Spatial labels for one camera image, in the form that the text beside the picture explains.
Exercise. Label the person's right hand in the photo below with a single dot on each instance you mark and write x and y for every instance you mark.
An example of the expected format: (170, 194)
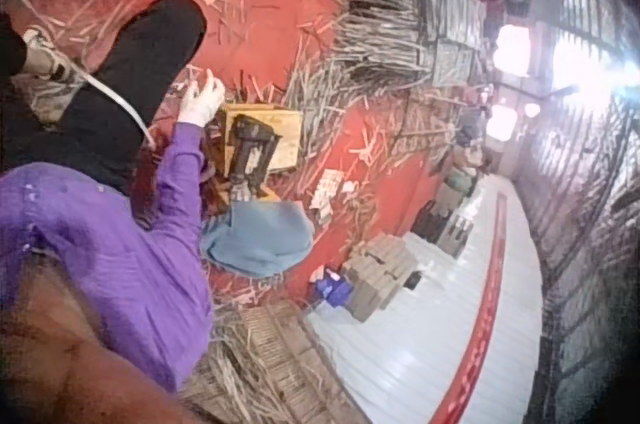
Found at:
(202, 104)

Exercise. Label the person's right fingers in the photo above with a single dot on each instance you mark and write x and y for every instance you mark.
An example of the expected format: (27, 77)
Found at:
(209, 86)

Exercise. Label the black nail gun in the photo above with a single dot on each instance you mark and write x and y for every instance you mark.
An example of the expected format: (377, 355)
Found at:
(247, 151)

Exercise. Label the person's legs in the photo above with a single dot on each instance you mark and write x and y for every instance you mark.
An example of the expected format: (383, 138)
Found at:
(125, 69)

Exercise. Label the small wooden box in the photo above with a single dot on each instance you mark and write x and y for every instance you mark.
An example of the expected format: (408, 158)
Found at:
(285, 139)

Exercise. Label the heap of wooden sticks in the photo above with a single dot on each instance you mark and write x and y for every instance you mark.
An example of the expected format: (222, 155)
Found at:
(325, 94)

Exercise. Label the white staple strips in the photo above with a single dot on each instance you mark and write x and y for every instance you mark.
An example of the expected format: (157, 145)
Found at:
(327, 191)

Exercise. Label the blue cloth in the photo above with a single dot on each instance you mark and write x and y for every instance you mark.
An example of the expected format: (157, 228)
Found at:
(255, 241)

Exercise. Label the stack of wooden slat frames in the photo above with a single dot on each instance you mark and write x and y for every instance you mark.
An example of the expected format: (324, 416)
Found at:
(385, 29)

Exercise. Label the blue plastic bag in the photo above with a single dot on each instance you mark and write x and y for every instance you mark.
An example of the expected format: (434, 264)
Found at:
(332, 288)

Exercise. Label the stack of wooden crates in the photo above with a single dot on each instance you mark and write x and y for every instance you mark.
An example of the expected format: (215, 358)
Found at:
(452, 19)

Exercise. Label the stack of grey blocks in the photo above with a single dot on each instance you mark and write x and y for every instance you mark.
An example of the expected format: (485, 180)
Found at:
(380, 274)

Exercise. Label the stack of dark frames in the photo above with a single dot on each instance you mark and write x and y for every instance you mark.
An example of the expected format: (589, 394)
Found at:
(442, 226)

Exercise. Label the wooden slat panel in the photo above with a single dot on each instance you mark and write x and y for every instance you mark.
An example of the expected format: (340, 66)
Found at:
(285, 364)

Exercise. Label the metal grille gate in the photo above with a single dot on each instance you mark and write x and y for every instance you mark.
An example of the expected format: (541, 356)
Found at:
(580, 169)

